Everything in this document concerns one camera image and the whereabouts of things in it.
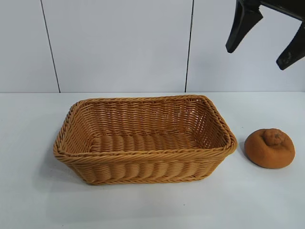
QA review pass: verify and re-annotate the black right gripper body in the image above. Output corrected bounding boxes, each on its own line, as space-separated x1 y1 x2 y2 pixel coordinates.
256 0 305 14

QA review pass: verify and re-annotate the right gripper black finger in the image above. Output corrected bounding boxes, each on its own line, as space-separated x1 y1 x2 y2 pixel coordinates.
276 22 305 71
225 0 264 53

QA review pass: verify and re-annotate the tan woven wicker basket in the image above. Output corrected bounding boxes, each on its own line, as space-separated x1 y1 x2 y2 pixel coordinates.
52 94 238 185

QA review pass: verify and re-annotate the brown round bread bun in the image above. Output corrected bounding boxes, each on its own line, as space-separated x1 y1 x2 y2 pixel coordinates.
244 128 296 169

